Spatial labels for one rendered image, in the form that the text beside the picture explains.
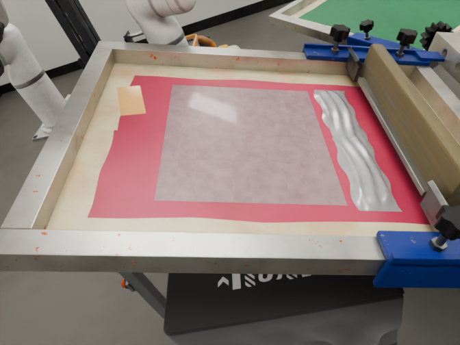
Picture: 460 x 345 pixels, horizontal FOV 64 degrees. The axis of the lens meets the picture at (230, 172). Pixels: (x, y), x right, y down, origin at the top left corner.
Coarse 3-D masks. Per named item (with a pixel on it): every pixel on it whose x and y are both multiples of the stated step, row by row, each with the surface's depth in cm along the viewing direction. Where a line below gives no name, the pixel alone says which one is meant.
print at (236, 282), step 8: (216, 280) 81; (224, 280) 81; (232, 280) 80; (240, 280) 80; (248, 280) 79; (256, 280) 79; (264, 280) 78; (272, 280) 77; (280, 280) 77; (224, 288) 80; (232, 288) 79
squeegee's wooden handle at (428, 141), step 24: (384, 48) 77; (360, 72) 83; (384, 72) 72; (384, 96) 72; (408, 96) 64; (408, 120) 63; (432, 120) 58; (408, 144) 63; (432, 144) 56; (456, 144) 54; (432, 168) 56; (456, 168) 51; (456, 192) 51
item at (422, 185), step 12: (360, 84) 79; (372, 96) 75; (372, 108) 73; (384, 120) 69; (396, 132) 66; (396, 144) 64; (408, 156) 62; (408, 168) 60; (420, 180) 57; (420, 192) 56
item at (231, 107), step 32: (160, 96) 77; (192, 96) 78; (224, 96) 78; (256, 96) 79; (288, 96) 80; (352, 96) 83; (128, 128) 68; (160, 128) 69; (192, 128) 69; (224, 128) 70; (256, 128) 71; (288, 128) 72; (320, 128) 73
